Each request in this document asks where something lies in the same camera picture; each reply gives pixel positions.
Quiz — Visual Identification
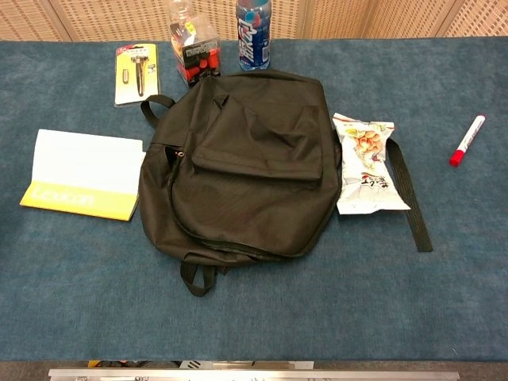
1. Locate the black fabric backpack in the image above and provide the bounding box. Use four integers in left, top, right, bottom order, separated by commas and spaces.
137, 69, 433, 298

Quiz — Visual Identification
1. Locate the yellow and white Lexicon book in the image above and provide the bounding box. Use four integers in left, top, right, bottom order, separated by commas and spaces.
18, 128, 146, 222

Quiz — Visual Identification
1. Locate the white nut snack bag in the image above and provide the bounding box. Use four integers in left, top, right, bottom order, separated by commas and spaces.
331, 112, 411, 216

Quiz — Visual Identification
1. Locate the blue carpet table cover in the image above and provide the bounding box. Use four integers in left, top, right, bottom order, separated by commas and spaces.
0, 36, 508, 362

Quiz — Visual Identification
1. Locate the blue drink bottle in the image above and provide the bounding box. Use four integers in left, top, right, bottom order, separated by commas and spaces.
235, 0, 271, 72

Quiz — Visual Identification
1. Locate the clear jar with red-black items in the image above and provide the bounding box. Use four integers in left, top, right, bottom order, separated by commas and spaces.
169, 0, 222, 88

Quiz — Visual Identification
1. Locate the razor in yellow blister pack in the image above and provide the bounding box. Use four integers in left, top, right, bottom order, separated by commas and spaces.
114, 42, 160, 107

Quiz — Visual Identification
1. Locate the silver metal plate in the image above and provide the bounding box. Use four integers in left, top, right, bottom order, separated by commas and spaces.
179, 360, 315, 370

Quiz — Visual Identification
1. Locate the beige perforated folding screen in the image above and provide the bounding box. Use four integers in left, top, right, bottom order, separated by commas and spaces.
0, 0, 508, 43

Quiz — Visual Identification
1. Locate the red whiteboard marker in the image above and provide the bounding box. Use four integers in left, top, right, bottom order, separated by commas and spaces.
448, 114, 487, 167

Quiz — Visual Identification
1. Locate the aluminium profile rail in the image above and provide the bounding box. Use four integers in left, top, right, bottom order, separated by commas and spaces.
48, 368, 460, 381

